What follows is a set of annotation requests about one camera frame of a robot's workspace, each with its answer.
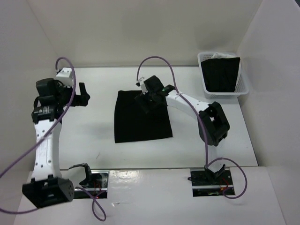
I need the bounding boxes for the white plastic basket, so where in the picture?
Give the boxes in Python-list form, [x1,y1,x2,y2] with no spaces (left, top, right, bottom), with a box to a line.
[197,51,249,99]

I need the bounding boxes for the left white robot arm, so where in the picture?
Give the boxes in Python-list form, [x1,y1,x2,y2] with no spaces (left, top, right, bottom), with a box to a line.
[22,78,93,209]

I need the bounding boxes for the black skirt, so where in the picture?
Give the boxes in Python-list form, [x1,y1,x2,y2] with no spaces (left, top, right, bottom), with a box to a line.
[114,90,173,143]
[201,57,240,92]

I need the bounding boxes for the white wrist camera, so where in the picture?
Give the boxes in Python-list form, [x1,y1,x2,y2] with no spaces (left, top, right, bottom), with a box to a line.
[136,77,148,95]
[55,67,73,87]

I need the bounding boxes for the black skirt in basket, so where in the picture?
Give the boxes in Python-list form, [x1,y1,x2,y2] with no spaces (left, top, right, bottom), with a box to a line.
[201,57,240,92]

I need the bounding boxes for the white skirt in basket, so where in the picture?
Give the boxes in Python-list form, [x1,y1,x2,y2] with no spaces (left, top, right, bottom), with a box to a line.
[210,54,241,92]

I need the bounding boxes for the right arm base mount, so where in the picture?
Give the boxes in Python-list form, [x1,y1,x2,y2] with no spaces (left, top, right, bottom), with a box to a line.
[187,169,235,197]

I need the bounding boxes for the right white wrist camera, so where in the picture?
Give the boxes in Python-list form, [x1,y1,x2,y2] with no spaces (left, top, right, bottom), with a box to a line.
[136,77,148,95]

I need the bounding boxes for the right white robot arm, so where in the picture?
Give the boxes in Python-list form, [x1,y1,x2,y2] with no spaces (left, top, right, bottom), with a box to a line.
[135,75,230,184]

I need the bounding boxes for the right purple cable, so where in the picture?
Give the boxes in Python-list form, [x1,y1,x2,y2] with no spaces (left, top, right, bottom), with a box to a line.
[136,56,248,199]

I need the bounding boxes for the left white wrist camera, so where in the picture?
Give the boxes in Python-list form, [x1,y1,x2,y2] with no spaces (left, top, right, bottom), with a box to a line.
[55,67,73,87]

